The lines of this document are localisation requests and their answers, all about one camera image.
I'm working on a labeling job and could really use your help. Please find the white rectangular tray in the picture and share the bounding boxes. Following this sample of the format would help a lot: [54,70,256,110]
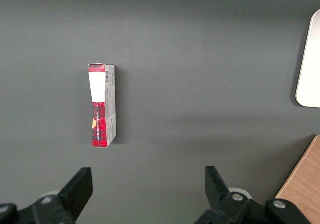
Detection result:
[295,8,320,109]

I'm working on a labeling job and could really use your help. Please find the wooden drawer cabinet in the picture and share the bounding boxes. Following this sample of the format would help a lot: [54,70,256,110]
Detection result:
[274,134,320,224]

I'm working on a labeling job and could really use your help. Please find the red plaid cardboard box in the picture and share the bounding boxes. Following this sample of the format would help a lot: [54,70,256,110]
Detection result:
[87,63,118,149]

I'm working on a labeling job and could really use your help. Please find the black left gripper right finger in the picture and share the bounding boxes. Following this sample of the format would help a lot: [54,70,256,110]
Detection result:
[194,165,311,224]

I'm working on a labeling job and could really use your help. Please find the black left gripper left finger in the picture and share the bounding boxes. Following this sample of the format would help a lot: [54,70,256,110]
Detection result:
[0,167,94,224]

